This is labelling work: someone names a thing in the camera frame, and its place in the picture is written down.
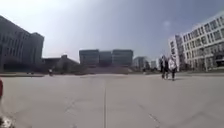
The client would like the grey block building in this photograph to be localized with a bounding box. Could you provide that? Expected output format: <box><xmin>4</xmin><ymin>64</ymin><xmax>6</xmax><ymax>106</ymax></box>
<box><xmin>78</xmin><ymin>48</ymin><xmax>135</xmax><ymax>75</ymax></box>

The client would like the group of pale buildings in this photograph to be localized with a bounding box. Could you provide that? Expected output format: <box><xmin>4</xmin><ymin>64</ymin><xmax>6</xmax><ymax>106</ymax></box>
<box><xmin>132</xmin><ymin>55</ymin><xmax>162</xmax><ymax>71</ymax></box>

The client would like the low dark building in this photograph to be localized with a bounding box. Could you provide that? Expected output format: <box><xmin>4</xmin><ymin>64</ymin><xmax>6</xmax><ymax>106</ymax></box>
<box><xmin>42</xmin><ymin>54</ymin><xmax>82</xmax><ymax>75</ymax></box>

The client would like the dark raised kerb strip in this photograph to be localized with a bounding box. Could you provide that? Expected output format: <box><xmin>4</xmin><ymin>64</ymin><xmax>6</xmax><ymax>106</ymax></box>
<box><xmin>0</xmin><ymin>72</ymin><xmax>46</xmax><ymax>78</ymax></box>

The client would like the white building with many windows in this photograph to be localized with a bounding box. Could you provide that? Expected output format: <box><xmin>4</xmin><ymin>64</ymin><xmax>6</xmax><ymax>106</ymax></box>
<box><xmin>167</xmin><ymin>10</ymin><xmax>224</xmax><ymax>72</ymax></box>

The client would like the tall dark building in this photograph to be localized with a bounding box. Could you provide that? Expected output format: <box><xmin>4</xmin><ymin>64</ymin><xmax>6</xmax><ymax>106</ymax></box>
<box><xmin>0</xmin><ymin>14</ymin><xmax>45</xmax><ymax>73</ymax></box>

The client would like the red object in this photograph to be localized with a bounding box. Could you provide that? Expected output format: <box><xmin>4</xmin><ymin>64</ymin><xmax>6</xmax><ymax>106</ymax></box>
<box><xmin>0</xmin><ymin>78</ymin><xmax>4</xmax><ymax>101</ymax></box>

